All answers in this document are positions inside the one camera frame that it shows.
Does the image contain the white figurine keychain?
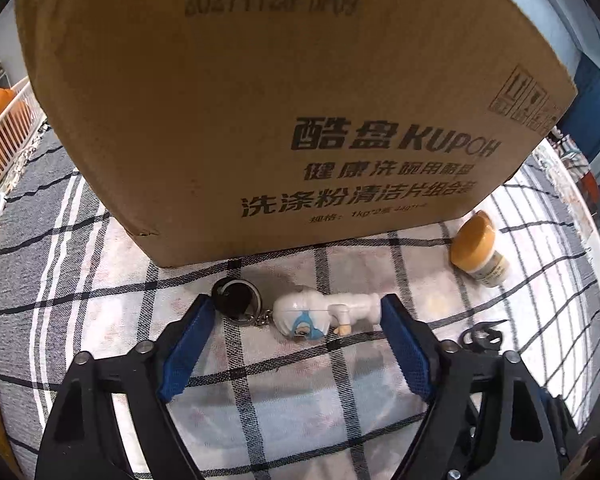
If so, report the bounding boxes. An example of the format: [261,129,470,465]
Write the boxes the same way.
[272,288,381,340]

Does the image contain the white jar yellow lid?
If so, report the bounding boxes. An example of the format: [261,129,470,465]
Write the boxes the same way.
[450,210,509,288]

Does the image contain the brown cardboard box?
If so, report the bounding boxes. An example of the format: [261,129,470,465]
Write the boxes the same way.
[16,0,577,268]

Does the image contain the white fruit basket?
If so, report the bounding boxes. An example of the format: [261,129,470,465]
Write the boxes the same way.
[0,77,45,182]

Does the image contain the plaid grey white tablecloth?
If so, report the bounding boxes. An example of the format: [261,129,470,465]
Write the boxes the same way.
[0,132,600,479]

